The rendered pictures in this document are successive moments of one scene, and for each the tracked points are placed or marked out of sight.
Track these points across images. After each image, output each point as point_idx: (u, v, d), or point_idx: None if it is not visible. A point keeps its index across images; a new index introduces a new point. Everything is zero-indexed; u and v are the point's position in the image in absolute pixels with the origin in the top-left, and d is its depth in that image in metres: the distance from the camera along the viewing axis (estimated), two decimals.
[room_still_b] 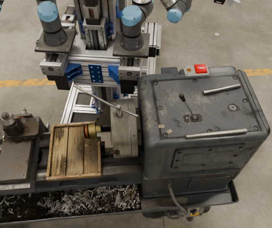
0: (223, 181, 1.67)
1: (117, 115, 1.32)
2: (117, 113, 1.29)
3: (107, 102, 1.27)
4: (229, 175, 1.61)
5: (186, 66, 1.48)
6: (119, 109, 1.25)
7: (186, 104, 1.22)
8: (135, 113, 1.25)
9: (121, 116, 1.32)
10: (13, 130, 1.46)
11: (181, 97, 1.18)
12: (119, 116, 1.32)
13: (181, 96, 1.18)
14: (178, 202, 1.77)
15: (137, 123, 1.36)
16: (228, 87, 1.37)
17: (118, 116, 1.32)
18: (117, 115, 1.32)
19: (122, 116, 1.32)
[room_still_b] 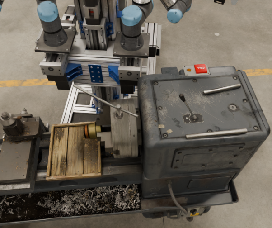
0: (223, 181, 1.67)
1: (117, 115, 1.32)
2: (117, 113, 1.29)
3: (107, 102, 1.27)
4: (229, 175, 1.61)
5: (186, 66, 1.48)
6: (119, 109, 1.25)
7: (186, 104, 1.22)
8: (135, 113, 1.25)
9: (121, 116, 1.32)
10: (13, 130, 1.46)
11: (181, 97, 1.18)
12: (119, 116, 1.32)
13: (181, 96, 1.18)
14: (178, 202, 1.77)
15: (137, 123, 1.36)
16: (228, 87, 1.37)
17: (118, 116, 1.32)
18: (117, 115, 1.32)
19: (122, 116, 1.32)
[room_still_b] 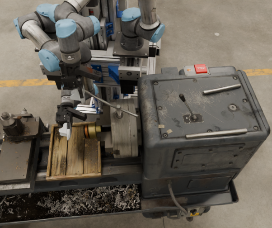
0: (223, 181, 1.67)
1: (117, 115, 1.32)
2: (117, 113, 1.29)
3: (107, 102, 1.27)
4: (229, 175, 1.61)
5: (186, 66, 1.48)
6: (119, 109, 1.25)
7: (186, 104, 1.22)
8: (135, 113, 1.25)
9: (121, 116, 1.32)
10: (13, 130, 1.46)
11: (181, 97, 1.18)
12: (119, 116, 1.32)
13: (181, 96, 1.18)
14: (178, 202, 1.77)
15: (137, 123, 1.36)
16: (228, 87, 1.37)
17: (118, 116, 1.32)
18: (117, 115, 1.32)
19: (122, 116, 1.32)
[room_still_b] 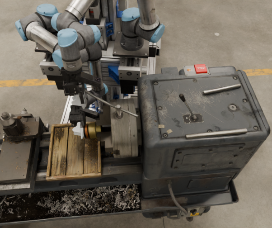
0: (223, 181, 1.67)
1: (117, 115, 1.32)
2: (117, 113, 1.29)
3: (107, 102, 1.27)
4: (229, 175, 1.61)
5: (186, 66, 1.48)
6: (119, 109, 1.25)
7: (186, 104, 1.22)
8: (135, 113, 1.25)
9: (121, 116, 1.32)
10: (13, 130, 1.46)
11: (181, 97, 1.18)
12: (119, 116, 1.32)
13: (181, 96, 1.18)
14: (178, 202, 1.77)
15: (137, 123, 1.36)
16: (228, 87, 1.37)
17: (118, 116, 1.32)
18: (117, 115, 1.32)
19: (122, 116, 1.32)
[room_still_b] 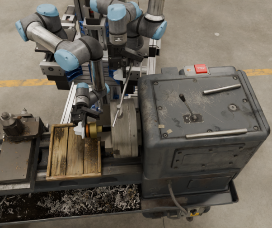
0: (223, 181, 1.67)
1: None
2: None
3: (123, 97, 1.29)
4: (229, 175, 1.61)
5: (186, 66, 1.48)
6: (117, 109, 1.25)
7: (186, 104, 1.22)
8: (114, 124, 1.23)
9: (118, 116, 1.32)
10: (13, 130, 1.46)
11: (181, 97, 1.18)
12: (117, 115, 1.32)
13: (181, 96, 1.18)
14: (178, 202, 1.77)
15: (137, 123, 1.36)
16: (228, 87, 1.37)
17: None
18: None
19: (119, 117, 1.32)
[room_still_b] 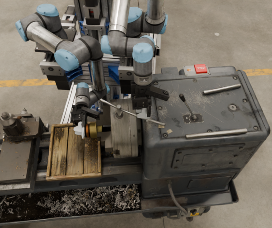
0: (223, 181, 1.67)
1: (121, 114, 1.32)
2: None
3: (129, 114, 1.25)
4: (229, 175, 1.61)
5: (186, 66, 1.48)
6: (117, 106, 1.26)
7: (186, 104, 1.22)
8: (102, 102, 1.28)
9: (117, 113, 1.32)
10: (13, 130, 1.46)
11: (181, 97, 1.18)
12: None
13: (181, 96, 1.18)
14: (178, 202, 1.77)
15: (137, 123, 1.36)
16: (228, 87, 1.37)
17: None
18: (121, 114, 1.32)
19: (116, 113, 1.33)
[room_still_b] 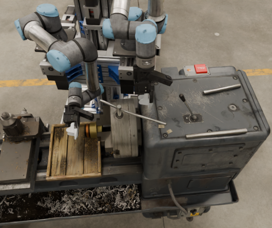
0: (223, 181, 1.67)
1: (121, 114, 1.32)
2: None
3: (129, 114, 1.25)
4: (229, 175, 1.61)
5: (186, 66, 1.48)
6: (117, 106, 1.26)
7: (186, 104, 1.22)
8: (102, 102, 1.28)
9: (117, 113, 1.32)
10: (13, 130, 1.46)
11: (181, 97, 1.18)
12: None
13: (181, 96, 1.18)
14: (178, 202, 1.77)
15: (137, 123, 1.36)
16: (228, 87, 1.37)
17: None
18: (121, 114, 1.32)
19: (116, 113, 1.33)
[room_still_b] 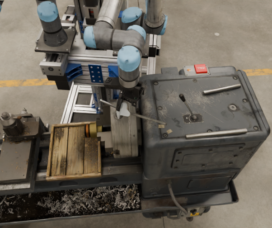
0: (223, 181, 1.67)
1: None
2: None
3: (129, 114, 1.25)
4: (229, 175, 1.61)
5: (186, 66, 1.48)
6: None
7: (186, 104, 1.22)
8: (102, 102, 1.28)
9: None
10: (13, 130, 1.46)
11: (181, 97, 1.18)
12: None
13: (181, 96, 1.18)
14: (178, 202, 1.77)
15: (137, 123, 1.36)
16: (228, 87, 1.37)
17: None
18: None
19: (116, 113, 1.33)
